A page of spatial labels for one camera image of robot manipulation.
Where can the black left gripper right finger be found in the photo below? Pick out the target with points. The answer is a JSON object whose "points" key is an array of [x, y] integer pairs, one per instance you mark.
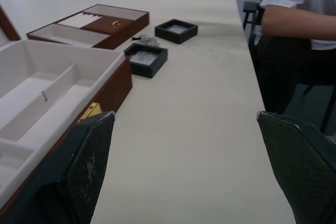
{"points": [[307, 166]]}

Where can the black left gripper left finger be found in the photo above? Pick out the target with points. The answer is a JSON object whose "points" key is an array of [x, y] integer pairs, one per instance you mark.
{"points": [[73, 171]]}

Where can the black square display case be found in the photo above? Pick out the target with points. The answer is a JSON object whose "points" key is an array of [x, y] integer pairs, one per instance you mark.
{"points": [[178, 35], [147, 62]]}

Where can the brown open jewelry box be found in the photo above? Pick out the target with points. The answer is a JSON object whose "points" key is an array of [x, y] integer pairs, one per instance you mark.
{"points": [[52, 82]]}

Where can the brown jewelry insert tray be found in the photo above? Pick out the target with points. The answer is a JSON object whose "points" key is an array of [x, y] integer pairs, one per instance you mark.
{"points": [[105, 28]]}

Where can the black stool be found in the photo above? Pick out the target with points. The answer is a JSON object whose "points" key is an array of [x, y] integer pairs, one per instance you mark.
{"points": [[249, 7]]}

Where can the person in white shirt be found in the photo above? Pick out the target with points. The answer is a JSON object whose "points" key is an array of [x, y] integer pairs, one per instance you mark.
{"points": [[288, 58]]}

